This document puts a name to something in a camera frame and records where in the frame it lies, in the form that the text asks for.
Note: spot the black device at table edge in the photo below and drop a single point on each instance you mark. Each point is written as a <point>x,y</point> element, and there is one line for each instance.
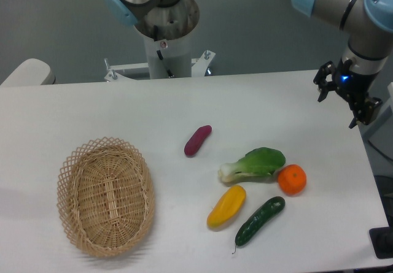
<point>382,242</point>

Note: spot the yellow mango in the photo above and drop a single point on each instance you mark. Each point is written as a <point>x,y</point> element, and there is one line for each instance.
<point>227,207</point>

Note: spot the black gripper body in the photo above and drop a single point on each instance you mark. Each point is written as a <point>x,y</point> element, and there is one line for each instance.
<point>354,87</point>

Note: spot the woven wicker basket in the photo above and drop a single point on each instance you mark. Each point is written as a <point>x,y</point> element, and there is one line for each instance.
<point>105,197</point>

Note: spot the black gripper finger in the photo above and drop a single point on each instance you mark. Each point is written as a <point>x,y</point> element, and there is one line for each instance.
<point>320,79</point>
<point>364,112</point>

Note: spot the purple sweet potato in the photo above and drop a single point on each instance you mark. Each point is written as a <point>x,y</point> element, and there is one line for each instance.
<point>196,140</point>

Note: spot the orange tangerine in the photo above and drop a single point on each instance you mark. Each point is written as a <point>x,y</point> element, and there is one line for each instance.
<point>292,179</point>

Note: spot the white chair armrest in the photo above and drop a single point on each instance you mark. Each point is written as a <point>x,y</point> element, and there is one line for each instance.
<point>32,72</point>

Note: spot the green bok choy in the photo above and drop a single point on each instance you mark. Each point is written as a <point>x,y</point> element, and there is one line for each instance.
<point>260,162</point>

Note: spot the dark green cucumber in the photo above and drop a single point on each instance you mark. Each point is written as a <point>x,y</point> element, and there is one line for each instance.
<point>266,212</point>

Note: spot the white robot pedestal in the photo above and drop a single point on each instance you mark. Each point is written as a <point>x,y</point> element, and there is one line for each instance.
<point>166,59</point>

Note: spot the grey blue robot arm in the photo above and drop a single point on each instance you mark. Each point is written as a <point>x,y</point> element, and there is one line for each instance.
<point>166,25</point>

